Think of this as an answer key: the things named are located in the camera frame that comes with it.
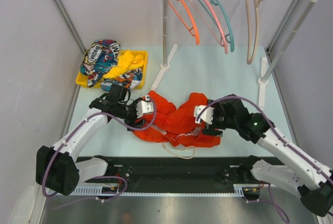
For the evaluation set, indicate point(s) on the orange shorts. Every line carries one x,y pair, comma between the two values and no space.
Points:
177,125

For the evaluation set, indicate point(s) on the yellow shorts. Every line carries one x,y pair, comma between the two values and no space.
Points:
126,62

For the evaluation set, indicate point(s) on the beige hanger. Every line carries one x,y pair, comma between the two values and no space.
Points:
253,28

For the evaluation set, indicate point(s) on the yellow plastic bin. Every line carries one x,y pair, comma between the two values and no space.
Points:
130,71

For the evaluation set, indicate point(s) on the teal hanger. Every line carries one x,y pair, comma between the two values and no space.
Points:
229,38

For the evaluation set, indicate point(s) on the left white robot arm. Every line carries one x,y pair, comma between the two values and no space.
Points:
57,166

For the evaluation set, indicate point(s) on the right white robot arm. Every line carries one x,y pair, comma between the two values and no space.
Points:
302,175

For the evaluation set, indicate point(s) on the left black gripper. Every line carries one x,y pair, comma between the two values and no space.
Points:
131,122

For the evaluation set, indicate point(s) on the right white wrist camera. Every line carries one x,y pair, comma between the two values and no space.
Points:
203,115

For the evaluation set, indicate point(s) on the comic print shorts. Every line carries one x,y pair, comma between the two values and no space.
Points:
98,60

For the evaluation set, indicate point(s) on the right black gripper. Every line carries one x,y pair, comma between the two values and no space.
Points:
211,129

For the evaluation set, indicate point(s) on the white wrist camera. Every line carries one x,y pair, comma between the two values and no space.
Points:
144,106
203,115

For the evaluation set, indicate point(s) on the orange hanger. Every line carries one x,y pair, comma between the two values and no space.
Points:
182,11

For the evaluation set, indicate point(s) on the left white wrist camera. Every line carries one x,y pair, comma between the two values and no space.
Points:
144,106

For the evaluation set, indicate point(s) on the pink hanger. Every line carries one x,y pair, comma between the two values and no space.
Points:
219,28

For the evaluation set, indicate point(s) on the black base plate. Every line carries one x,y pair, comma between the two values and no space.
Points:
180,176

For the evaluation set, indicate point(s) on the white slotted cable duct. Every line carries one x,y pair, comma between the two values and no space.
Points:
110,190

